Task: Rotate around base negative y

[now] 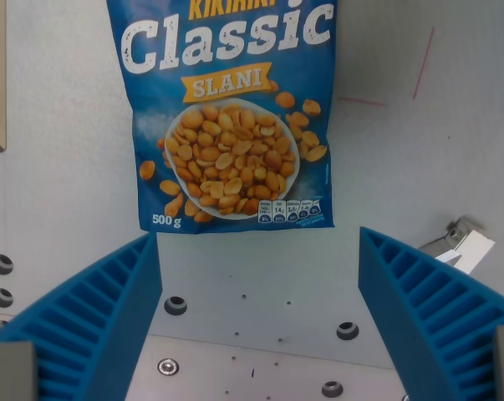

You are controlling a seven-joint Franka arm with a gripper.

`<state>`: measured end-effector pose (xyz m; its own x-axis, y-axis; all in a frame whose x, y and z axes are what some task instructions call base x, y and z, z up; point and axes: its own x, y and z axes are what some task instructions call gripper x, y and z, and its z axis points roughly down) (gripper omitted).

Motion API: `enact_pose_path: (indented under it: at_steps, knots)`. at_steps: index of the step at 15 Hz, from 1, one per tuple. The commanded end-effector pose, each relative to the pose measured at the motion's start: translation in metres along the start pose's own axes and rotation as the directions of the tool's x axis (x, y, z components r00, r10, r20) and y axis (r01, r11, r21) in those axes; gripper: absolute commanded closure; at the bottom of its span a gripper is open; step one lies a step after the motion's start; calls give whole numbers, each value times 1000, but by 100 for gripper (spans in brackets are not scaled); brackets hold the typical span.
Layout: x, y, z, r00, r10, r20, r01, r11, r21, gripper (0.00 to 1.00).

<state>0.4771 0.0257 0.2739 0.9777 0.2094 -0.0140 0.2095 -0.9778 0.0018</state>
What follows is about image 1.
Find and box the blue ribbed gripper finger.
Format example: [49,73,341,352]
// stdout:
[0,231,164,401]
[358,226,504,401]

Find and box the silver socket head bolt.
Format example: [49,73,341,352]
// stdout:
[157,358,180,377]

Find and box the blue salted peanuts bag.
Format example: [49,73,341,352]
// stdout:
[105,0,339,234]

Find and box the metal bracket with white plate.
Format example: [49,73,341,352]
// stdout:
[417,216,496,274]

